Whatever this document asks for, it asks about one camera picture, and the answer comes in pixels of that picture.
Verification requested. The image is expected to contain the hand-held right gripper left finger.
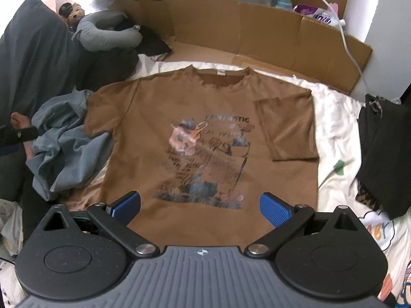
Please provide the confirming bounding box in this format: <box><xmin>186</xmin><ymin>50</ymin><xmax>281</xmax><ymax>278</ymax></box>
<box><xmin>42</xmin><ymin>191</ymin><xmax>160</xmax><ymax>259</ymax></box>

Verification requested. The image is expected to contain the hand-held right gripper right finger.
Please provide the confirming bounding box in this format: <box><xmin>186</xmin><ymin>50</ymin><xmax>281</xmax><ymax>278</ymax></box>
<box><xmin>246</xmin><ymin>192</ymin><xmax>370</xmax><ymax>259</ymax></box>

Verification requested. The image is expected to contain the blue-grey sweatshirt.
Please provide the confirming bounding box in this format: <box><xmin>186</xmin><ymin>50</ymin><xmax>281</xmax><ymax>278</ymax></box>
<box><xmin>26</xmin><ymin>90</ymin><xmax>113</xmax><ymax>201</ymax></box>

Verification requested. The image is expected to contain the brown printed t-shirt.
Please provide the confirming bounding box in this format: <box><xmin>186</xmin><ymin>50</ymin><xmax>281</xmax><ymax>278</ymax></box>
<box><xmin>83</xmin><ymin>66</ymin><xmax>320</xmax><ymax>251</ymax></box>

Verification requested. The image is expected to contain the person's foot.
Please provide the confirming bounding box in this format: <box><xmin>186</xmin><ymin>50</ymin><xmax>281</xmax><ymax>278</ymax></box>
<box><xmin>10</xmin><ymin>112</ymin><xmax>33</xmax><ymax>129</ymax></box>

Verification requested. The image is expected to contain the dark grey pillow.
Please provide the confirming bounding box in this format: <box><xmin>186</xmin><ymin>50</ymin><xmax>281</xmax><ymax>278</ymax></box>
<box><xmin>0</xmin><ymin>0</ymin><xmax>84</xmax><ymax>129</ymax></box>

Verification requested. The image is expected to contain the white plastic bag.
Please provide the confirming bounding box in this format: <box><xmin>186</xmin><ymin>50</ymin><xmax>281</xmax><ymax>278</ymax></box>
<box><xmin>0</xmin><ymin>199</ymin><xmax>24</xmax><ymax>257</ymax></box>

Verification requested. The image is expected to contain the leopard print cloth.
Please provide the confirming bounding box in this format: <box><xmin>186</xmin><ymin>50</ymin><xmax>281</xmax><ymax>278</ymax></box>
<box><xmin>356</xmin><ymin>183</ymin><xmax>382</xmax><ymax>210</ymax></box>

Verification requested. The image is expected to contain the cream bear print bedsheet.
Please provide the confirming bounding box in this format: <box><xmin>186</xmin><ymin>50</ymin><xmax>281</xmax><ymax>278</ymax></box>
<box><xmin>58</xmin><ymin>54</ymin><xmax>411</xmax><ymax>308</ymax></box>

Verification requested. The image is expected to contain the grey neck pillow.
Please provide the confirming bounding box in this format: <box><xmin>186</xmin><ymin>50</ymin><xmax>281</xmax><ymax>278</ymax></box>
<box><xmin>71</xmin><ymin>9</ymin><xmax>143</xmax><ymax>52</ymax></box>

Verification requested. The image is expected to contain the black folded cloth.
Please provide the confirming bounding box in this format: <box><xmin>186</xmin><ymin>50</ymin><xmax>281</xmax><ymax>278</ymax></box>
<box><xmin>356</xmin><ymin>93</ymin><xmax>411</xmax><ymax>220</ymax></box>

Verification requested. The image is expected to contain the small plush toy with cap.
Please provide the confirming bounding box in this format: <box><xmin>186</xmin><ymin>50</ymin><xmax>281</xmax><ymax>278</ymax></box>
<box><xmin>58</xmin><ymin>3</ymin><xmax>86</xmax><ymax>28</ymax></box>

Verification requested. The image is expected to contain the black crumpled cloth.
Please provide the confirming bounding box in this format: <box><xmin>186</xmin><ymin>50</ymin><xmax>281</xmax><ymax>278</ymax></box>
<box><xmin>80</xmin><ymin>22</ymin><xmax>172</xmax><ymax>90</ymax></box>

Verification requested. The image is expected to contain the flattened cardboard sheet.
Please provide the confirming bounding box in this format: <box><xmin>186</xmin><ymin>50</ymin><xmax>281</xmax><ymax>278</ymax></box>
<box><xmin>114</xmin><ymin>0</ymin><xmax>373</xmax><ymax>97</ymax></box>

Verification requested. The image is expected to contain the purple white refill pouch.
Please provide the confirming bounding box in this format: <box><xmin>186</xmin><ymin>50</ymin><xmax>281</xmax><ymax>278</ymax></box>
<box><xmin>294</xmin><ymin>4</ymin><xmax>347</xmax><ymax>28</ymax></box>

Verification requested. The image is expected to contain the white power cable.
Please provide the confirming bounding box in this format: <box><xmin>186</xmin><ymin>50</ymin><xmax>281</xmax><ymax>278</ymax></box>
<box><xmin>310</xmin><ymin>0</ymin><xmax>375</xmax><ymax>98</ymax></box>

